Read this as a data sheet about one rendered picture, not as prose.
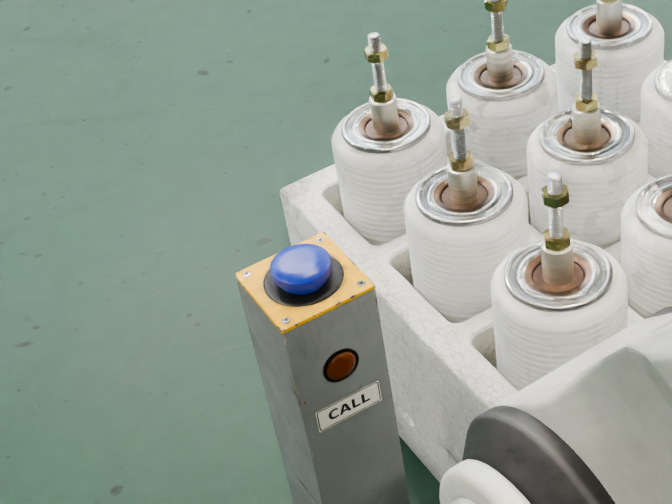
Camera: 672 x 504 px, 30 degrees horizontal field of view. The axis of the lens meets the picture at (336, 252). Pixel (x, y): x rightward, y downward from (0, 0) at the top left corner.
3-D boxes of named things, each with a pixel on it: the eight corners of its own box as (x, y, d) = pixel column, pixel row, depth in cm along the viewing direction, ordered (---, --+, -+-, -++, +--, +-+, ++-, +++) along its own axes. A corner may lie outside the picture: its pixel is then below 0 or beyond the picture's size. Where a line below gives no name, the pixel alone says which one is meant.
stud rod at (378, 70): (392, 114, 104) (381, 35, 99) (380, 117, 104) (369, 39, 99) (388, 108, 105) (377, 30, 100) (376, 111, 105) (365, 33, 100)
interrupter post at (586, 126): (570, 132, 102) (569, 98, 99) (600, 129, 101) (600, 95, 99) (572, 149, 100) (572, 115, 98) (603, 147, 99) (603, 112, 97)
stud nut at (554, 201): (558, 188, 85) (558, 178, 84) (575, 200, 84) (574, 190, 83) (535, 200, 84) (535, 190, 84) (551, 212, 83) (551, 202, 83)
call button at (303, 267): (345, 287, 82) (341, 264, 80) (292, 313, 81) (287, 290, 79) (316, 256, 85) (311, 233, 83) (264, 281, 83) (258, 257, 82)
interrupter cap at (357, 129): (449, 131, 104) (448, 124, 104) (372, 168, 102) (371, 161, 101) (400, 93, 109) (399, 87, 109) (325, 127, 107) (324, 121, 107)
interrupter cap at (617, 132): (535, 117, 104) (535, 110, 103) (628, 109, 103) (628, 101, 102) (542, 172, 98) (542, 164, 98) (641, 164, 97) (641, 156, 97)
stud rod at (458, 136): (454, 184, 96) (446, 102, 91) (458, 176, 96) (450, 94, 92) (467, 185, 95) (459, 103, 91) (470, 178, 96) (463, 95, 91)
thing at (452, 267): (410, 390, 107) (385, 227, 95) (442, 314, 113) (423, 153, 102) (520, 409, 103) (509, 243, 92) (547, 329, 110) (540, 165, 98)
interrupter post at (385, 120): (406, 130, 105) (402, 97, 103) (382, 141, 104) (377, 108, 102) (391, 118, 107) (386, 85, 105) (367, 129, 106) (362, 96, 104)
